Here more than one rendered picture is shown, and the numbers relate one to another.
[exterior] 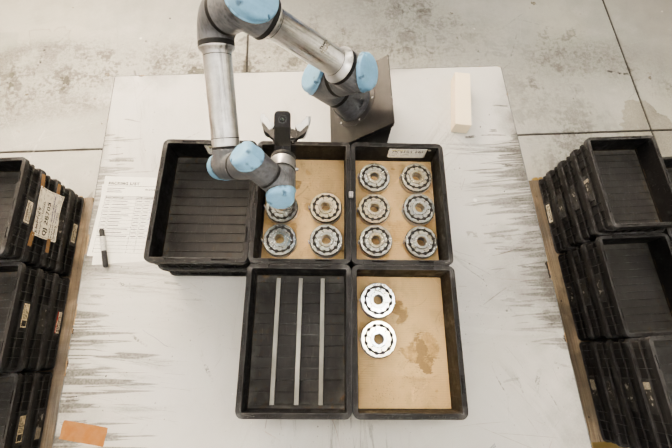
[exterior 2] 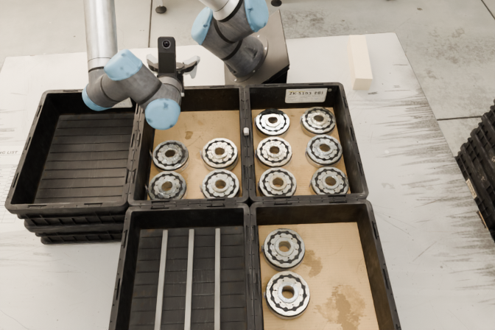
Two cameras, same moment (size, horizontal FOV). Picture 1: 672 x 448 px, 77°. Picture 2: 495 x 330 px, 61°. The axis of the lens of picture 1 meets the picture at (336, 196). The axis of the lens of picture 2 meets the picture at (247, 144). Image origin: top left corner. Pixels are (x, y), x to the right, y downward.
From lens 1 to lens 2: 0.37 m
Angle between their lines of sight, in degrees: 15
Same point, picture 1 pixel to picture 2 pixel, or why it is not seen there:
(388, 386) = not seen: outside the picture
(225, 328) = (102, 303)
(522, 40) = (414, 39)
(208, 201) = (88, 155)
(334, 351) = (233, 314)
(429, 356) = (353, 314)
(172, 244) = (43, 200)
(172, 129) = not seen: hidden behind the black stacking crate
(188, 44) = not seen: hidden behind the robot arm
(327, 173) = (221, 123)
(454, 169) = (360, 123)
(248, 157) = (123, 60)
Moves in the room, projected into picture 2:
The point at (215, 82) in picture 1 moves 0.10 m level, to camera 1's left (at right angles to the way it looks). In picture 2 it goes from (93, 2) to (53, 1)
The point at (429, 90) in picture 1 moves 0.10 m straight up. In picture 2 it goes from (325, 54) to (330, 34)
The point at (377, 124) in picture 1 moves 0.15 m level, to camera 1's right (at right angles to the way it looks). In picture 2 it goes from (272, 71) to (319, 71)
